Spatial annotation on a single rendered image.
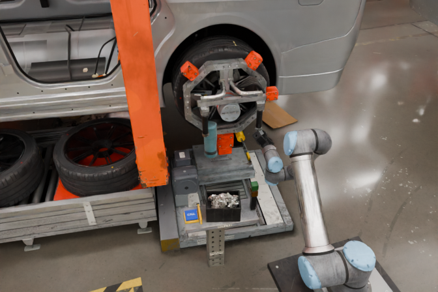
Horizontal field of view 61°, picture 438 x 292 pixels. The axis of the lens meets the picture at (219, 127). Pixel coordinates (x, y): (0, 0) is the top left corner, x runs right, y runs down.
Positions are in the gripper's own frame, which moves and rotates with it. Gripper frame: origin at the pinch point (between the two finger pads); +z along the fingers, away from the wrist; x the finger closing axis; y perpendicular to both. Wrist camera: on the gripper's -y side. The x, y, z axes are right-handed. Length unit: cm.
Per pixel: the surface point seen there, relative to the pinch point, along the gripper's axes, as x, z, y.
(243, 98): 14.5, -12.2, -34.1
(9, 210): -130, -20, -99
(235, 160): -36.7, 17.5, 20.9
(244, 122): -4.0, 7.1, -7.2
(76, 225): -121, -21, -59
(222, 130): -17.8, 7.1, -14.9
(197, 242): -77, -39, 5
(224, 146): -27.0, 6.2, -4.2
